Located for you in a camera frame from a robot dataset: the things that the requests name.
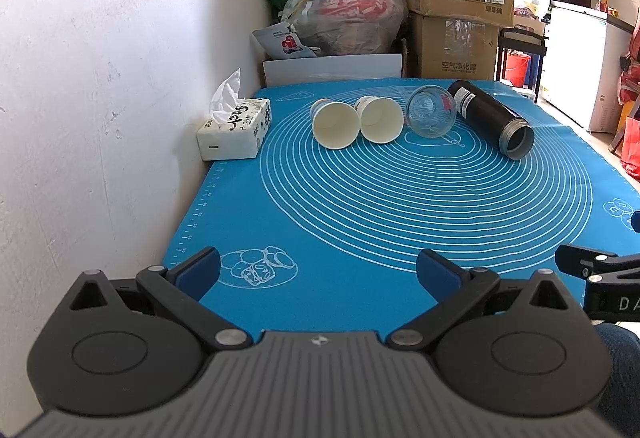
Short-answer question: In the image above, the colourful paper cup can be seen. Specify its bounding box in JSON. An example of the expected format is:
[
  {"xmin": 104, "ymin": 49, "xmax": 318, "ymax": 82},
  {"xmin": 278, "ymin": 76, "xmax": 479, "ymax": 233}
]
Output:
[{"xmin": 310, "ymin": 98, "xmax": 360, "ymax": 150}]

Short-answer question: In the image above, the white paper cup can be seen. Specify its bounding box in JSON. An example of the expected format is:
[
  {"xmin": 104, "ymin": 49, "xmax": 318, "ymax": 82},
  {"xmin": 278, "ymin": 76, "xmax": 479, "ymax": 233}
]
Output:
[{"xmin": 355, "ymin": 96, "xmax": 405, "ymax": 145}]

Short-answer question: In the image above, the black thermos flask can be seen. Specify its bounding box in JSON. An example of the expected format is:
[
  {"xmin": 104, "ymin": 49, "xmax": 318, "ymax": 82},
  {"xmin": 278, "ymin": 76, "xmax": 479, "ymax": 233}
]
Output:
[{"xmin": 447, "ymin": 80, "xmax": 535, "ymax": 161}]

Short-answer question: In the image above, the blue silicone baking mat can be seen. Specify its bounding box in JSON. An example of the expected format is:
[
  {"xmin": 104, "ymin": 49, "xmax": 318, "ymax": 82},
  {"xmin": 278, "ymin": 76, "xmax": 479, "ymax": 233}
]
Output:
[{"xmin": 164, "ymin": 80, "xmax": 639, "ymax": 335}]

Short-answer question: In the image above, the white tissue pack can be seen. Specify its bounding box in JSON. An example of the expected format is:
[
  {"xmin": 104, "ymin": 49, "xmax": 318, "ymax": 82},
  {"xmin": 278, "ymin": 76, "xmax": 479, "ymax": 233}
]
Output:
[{"xmin": 196, "ymin": 68, "xmax": 272, "ymax": 162}]

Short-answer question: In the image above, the red bucket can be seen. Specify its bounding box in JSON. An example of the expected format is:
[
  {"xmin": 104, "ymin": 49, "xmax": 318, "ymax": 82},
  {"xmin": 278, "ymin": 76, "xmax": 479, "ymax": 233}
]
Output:
[{"xmin": 503, "ymin": 52, "xmax": 530, "ymax": 87}]

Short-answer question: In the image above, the white cabinet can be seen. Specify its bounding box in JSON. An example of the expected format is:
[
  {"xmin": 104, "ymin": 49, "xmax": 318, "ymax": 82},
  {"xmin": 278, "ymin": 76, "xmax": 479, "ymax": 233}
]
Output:
[{"xmin": 540, "ymin": 1, "xmax": 634, "ymax": 134}]

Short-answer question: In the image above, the black metal stool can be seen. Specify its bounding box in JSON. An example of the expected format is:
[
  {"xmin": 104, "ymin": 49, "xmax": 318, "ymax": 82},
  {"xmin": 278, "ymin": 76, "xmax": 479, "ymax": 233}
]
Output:
[{"xmin": 495, "ymin": 28, "xmax": 547, "ymax": 102}]

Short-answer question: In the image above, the lower cardboard box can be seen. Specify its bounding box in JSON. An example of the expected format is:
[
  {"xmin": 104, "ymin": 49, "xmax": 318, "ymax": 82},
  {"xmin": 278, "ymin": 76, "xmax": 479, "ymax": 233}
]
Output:
[{"xmin": 410, "ymin": 14, "xmax": 500, "ymax": 81}]

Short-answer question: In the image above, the white flat box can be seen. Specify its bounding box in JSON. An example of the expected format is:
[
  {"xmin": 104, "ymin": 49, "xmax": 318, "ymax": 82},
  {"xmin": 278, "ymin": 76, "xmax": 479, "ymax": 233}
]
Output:
[{"xmin": 262, "ymin": 54, "xmax": 402, "ymax": 87}]

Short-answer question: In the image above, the white pouch red logo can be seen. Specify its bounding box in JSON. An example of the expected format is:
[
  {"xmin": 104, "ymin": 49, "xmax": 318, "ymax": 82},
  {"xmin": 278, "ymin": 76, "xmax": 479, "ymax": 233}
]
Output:
[{"xmin": 253, "ymin": 21, "xmax": 319, "ymax": 60}]

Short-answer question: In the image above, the clear plastic bag red print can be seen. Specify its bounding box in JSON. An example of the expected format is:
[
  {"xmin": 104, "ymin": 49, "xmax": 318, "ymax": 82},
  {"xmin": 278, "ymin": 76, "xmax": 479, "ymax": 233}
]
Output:
[{"xmin": 282, "ymin": 0, "xmax": 408, "ymax": 56}]

